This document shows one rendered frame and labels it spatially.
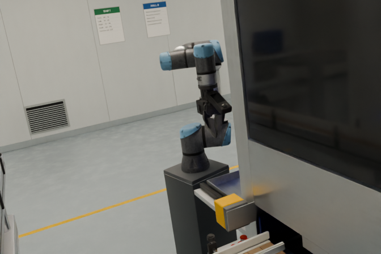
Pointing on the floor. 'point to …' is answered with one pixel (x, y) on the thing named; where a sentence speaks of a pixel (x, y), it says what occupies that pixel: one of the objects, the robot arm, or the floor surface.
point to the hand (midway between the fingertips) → (216, 135)
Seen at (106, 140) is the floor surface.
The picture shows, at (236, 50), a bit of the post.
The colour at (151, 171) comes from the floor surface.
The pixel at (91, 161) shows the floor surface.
